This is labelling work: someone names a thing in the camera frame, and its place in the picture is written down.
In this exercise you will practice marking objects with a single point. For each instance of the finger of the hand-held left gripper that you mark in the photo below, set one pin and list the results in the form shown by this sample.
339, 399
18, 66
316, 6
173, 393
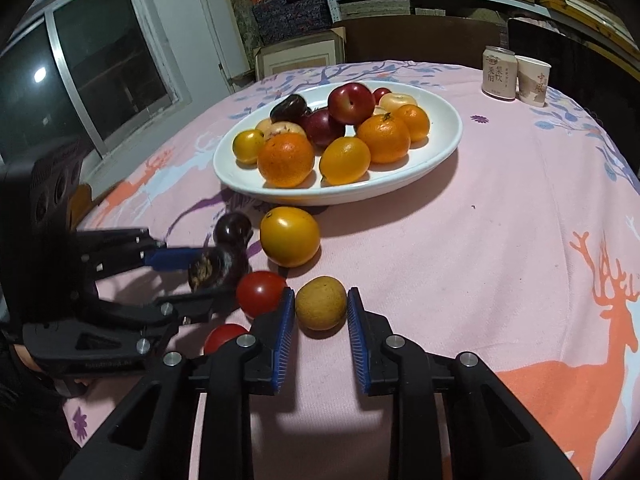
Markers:
170, 258
195, 306

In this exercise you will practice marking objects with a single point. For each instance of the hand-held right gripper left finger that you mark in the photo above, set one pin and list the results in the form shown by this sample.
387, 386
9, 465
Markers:
282, 345

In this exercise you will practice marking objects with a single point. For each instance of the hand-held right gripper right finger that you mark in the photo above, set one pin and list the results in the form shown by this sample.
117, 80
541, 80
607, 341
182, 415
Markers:
357, 345

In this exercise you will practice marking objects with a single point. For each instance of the dark brown mangosteen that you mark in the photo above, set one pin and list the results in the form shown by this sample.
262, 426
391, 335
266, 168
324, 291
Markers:
225, 267

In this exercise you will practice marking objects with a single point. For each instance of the small tan longan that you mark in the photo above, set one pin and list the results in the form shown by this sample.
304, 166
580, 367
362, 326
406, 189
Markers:
321, 302

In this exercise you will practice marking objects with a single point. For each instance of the small oval yellow-orange citrus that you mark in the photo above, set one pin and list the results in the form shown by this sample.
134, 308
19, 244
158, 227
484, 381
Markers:
248, 146

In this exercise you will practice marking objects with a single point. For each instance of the large bumpy orange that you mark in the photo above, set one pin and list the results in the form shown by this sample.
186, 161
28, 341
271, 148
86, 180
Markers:
286, 158

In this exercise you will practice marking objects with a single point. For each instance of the large yellow pepino melon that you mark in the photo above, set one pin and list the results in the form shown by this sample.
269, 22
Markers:
287, 129

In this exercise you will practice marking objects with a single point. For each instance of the red plum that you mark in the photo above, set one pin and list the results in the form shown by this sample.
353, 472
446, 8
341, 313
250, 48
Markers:
351, 104
322, 130

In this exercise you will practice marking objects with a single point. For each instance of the round orange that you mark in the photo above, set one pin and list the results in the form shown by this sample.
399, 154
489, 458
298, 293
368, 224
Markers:
383, 137

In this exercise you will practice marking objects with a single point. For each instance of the white oval plate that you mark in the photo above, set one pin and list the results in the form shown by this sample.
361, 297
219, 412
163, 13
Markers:
430, 145

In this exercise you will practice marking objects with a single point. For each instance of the small orange tangerine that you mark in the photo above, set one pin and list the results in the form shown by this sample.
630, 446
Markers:
416, 122

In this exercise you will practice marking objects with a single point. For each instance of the person's left hand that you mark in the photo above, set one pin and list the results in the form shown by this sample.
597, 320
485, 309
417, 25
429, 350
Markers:
27, 357

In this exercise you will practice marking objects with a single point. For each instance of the dark purple plum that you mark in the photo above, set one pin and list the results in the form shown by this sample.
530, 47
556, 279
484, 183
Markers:
289, 107
232, 230

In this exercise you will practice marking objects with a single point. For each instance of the yellow-orange citrus with dark stem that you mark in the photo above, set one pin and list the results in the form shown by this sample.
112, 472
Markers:
290, 235

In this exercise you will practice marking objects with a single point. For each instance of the pink deer print tablecloth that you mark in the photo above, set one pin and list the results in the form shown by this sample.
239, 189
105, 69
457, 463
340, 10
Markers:
475, 260

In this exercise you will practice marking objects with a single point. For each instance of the white framed window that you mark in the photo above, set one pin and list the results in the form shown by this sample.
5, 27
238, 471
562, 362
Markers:
100, 60

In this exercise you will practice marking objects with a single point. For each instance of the small striped pepino melon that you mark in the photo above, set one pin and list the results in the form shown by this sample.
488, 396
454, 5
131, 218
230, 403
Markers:
397, 101

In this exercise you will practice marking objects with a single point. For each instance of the stack of patterned fabric boxes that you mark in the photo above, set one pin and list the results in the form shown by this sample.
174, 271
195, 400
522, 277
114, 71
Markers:
290, 15

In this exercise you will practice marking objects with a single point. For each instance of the beige drink can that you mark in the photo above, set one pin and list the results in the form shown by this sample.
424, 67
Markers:
499, 77

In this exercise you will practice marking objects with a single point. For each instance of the dark brown chair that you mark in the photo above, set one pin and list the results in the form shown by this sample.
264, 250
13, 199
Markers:
425, 40

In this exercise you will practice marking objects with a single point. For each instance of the beige paper cup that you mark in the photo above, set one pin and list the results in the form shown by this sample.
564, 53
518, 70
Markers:
532, 82

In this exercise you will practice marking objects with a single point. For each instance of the black chair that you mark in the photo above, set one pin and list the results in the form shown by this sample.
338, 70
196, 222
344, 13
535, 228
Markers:
590, 60

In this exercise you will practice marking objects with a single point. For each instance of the stack of yellow flat boxes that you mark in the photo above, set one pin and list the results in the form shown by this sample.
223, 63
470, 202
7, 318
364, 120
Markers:
575, 5

